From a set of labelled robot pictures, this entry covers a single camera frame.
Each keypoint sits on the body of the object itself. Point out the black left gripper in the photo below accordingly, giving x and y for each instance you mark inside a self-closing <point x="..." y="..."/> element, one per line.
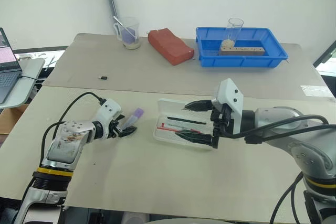
<point x="114" y="127"/>

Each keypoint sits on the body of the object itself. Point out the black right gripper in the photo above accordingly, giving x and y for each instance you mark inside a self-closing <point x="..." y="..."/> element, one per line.
<point x="221" y="124"/>

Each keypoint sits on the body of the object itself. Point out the purple-capped test tube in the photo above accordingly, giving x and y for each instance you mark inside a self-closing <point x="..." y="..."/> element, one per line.
<point x="136" y="113"/>

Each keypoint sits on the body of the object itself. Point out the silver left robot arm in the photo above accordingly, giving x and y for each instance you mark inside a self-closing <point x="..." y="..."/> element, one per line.
<point x="67" y="142"/>

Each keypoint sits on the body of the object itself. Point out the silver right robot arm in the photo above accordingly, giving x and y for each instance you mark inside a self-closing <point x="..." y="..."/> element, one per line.
<point x="281" y="119"/>

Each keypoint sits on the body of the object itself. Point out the black marker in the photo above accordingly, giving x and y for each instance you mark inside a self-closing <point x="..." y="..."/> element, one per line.
<point x="183" y="119"/>

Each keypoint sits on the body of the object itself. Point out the red marker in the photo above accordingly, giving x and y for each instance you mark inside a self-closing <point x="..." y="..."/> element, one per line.
<point x="168" y="129"/>

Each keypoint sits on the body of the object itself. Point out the small black clip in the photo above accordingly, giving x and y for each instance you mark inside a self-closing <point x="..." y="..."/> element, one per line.
<point x="104" y="78"/>

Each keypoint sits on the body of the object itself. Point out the red brick-shaped pouch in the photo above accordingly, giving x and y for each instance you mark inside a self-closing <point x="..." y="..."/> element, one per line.
<point x="168" y="44"/>

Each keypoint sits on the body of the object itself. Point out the clear measuring cup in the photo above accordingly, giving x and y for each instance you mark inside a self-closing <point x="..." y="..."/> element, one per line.
<point x="131" y="39"/>

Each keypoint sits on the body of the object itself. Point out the wooden block with holes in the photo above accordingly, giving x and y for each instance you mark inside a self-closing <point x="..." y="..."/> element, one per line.
<point x="246" y="50"/>

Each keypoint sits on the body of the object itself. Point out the clear glass cylinder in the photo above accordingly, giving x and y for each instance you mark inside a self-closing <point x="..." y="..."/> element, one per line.
<point x="234" y="28"/>

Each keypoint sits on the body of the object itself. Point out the metal stirring rod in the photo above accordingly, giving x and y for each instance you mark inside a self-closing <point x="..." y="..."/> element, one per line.
<point x="121" y="23"/>

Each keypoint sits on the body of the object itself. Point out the blue plastic bin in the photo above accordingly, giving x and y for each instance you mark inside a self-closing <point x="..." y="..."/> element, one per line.
<point x="273" y="43"/>

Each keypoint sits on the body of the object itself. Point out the brown cardboard box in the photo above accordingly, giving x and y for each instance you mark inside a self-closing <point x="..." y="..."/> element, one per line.
<point x="11" y="117"/>

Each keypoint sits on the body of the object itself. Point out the clear tape patch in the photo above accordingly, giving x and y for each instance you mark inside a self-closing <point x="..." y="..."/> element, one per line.
<point x="313" y="90"/>

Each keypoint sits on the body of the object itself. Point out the dark laptop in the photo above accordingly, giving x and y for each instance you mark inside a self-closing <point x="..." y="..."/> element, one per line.
<point x="8" y="61"/>

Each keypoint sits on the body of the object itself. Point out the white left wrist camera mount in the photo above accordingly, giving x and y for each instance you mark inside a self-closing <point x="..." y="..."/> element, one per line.
<point x="109" y="108"/>

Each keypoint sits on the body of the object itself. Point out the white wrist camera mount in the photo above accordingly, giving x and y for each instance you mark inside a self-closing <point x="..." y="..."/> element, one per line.
<point x="109" y="108"/>
<point x="231" y="95"/>

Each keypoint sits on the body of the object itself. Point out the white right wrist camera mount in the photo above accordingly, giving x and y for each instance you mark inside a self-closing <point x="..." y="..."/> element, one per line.
<point x="231" y="95"/>

